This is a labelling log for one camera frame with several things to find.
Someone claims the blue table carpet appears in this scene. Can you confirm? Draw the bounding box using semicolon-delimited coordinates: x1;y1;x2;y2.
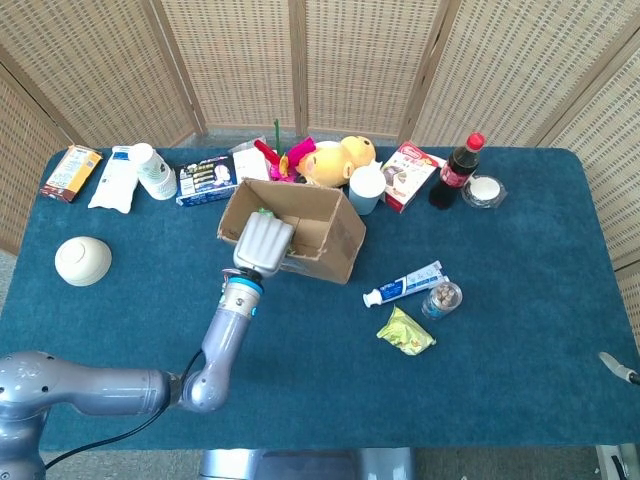
0;146;640;454

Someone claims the white blue toothpaste tube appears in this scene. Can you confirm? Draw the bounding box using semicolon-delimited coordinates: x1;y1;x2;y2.
362;259;451;309

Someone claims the cream round bowl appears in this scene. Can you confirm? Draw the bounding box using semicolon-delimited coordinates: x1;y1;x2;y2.
54;236;113;288

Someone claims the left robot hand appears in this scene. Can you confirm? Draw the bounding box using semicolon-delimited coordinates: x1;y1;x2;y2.
232;209;295;279

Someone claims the yellow snack packet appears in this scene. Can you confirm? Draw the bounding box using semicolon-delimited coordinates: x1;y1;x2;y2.
375;305;437;357

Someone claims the white pouch with blue label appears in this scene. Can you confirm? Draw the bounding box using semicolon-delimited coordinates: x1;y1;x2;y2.
87;144;141;215

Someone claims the orange brown snack packet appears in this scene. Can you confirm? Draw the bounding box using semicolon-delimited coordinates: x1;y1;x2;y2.
39;144;104;204

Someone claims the clear wrapped white tissue pack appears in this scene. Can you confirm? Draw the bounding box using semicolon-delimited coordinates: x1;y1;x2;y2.
228;137;274;185

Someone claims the yellow plush toy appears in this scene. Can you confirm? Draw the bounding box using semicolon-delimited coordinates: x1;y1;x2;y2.
294;134;377;190

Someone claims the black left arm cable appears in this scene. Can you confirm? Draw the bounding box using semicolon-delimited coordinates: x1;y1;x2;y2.
44;348;206;471

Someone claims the dark blue printed pack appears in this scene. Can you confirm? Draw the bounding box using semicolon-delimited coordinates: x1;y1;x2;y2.
174;154;239;208

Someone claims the pink red paper flower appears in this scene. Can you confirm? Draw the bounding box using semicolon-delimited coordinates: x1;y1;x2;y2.
253;118;317;185

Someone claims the small glass jar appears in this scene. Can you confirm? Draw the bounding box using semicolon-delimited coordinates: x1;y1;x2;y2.
421;280;464;321

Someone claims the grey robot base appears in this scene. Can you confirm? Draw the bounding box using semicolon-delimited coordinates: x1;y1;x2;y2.
198;447;416;480

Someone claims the cola bottle with red cap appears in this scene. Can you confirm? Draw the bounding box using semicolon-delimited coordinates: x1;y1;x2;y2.
428;131;486;211

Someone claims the stack of paper cups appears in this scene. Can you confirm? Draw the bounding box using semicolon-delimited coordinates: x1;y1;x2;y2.
128;142;179;201

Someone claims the foil wrapped white round container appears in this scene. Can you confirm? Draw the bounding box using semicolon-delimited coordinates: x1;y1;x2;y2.
460;174;508;210

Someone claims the brown cardboard box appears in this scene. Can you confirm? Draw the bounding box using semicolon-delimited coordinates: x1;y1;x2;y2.
217;178;368;285

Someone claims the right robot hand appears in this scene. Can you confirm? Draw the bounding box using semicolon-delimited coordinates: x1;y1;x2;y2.
598;351;640;387

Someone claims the red and white box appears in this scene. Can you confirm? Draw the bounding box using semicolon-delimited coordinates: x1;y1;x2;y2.
380;140;447;214

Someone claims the light blue cup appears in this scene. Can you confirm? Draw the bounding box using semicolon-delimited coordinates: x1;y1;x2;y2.
347;164;387;216

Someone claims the woven folding screen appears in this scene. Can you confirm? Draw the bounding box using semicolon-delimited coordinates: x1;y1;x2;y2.
0;0;640;274

